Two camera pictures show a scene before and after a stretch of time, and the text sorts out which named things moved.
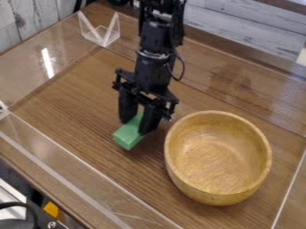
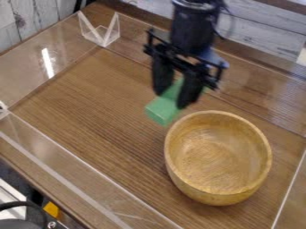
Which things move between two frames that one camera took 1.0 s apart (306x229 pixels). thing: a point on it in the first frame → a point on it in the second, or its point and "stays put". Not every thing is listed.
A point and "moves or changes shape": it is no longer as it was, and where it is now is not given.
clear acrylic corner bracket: (102, 34) stays put
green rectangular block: (127, 136) moves or changes shape
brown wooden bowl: (219, 155) stays put
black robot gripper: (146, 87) → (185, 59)
